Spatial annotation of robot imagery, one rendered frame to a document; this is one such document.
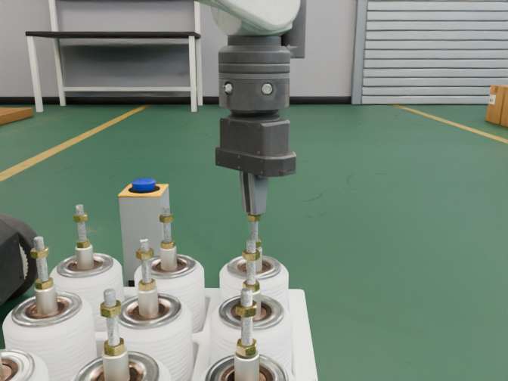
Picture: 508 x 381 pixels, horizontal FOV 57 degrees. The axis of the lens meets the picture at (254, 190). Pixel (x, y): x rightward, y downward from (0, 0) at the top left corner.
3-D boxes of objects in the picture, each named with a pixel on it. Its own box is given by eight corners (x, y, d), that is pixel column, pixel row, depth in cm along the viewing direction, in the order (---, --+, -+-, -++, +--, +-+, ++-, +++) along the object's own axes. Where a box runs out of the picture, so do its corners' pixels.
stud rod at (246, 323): (249, 360, 43) (249, 286, 40) (254, 367, 42) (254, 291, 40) (239, 363, 42) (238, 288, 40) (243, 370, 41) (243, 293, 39)
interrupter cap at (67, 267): (116, 274, 64) (116, 270, 63) (56, 284, 61) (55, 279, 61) (111, 253, 70) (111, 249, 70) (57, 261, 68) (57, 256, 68)
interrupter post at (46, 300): (39, 308, 55) (35, 282, 54) (60, 305, 56) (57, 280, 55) (34, 318, 53) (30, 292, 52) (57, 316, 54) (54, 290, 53)
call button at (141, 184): (129, 195, 79) (128, 183, 78) (135, 188, 82) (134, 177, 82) (153, 195, 79) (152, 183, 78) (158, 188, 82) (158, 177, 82)
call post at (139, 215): (131, 359, 86) (117, 196, 77) (140, 337, 92) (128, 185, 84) (169, 360, 86) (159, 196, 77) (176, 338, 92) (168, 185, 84)
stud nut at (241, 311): (252, 305, 42) (252, 296, 41) (261, 314, 40) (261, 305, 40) (232, 310, 41) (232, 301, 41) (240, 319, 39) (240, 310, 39)
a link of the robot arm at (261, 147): (314, 168, 60) (317, 72, 57) (263, 183, 53) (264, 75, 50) (244, 155, 68) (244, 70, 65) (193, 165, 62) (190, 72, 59)
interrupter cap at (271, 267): (279, 258, 69) (279, 254, 69) (283, 282, 62) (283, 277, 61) (227, 258, 69) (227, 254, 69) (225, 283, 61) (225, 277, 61)
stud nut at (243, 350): (252, 342, 43) (252, 334, 42) (261, 352, 41) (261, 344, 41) (233, 348, 42) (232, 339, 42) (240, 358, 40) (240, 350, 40)
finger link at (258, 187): (248, 215, 61) (247, 169, 60) (264, 209, 64) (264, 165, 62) (256, 218, 60) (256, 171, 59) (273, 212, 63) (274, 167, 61)
